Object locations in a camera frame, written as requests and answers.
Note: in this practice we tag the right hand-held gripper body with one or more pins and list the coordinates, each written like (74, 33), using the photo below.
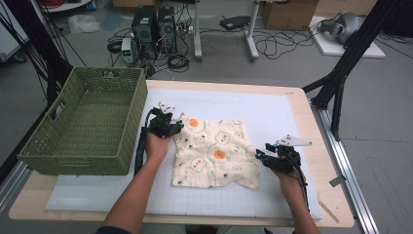
(282, 162)

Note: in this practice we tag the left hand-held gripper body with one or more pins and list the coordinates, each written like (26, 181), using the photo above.
(160, 126)

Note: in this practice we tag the cream cloth with egg print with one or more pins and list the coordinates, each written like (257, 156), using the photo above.
(214, 156)

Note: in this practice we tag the person's left hand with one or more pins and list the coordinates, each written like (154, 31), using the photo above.
(156, 148)

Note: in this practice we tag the person's right hand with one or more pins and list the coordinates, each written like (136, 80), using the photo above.
(292, 185)

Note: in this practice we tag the white foam mat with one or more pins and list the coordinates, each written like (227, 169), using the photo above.
(227, 104)

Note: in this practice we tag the green woven basket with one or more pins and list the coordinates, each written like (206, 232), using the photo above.
(97, 130)

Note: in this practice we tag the wooden strip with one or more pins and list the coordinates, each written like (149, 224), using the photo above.
(328, 208)

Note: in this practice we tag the small white power supply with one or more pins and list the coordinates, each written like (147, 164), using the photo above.
(126, 50)

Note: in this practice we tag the black computer tower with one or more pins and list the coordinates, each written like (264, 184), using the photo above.
(144, 26)
(167, 29)

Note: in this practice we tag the flat black device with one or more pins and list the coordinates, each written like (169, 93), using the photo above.
(235, 22)

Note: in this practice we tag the person's dark sleeve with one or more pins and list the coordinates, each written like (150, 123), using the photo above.
(112, 230)

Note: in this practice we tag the black metal stand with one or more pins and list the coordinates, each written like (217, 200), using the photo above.
(354, 52)
(42, 48)

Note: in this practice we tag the clear plastic bag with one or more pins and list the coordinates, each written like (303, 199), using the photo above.
(82, 24)

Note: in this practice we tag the white board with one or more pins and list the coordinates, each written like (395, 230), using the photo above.
(357, 50)

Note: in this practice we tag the cardboard box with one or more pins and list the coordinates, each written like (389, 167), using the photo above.
(289, 14)

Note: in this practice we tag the grey headset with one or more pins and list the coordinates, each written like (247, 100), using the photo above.
(347, 26)

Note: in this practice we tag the grey metal bracket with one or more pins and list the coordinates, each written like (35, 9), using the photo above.
(337, 181)

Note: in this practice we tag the aluminium rail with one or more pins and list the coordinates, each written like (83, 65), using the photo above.
(347, 169)
(13, 185)

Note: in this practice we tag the white desk frame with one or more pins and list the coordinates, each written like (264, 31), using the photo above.
(197, 32)

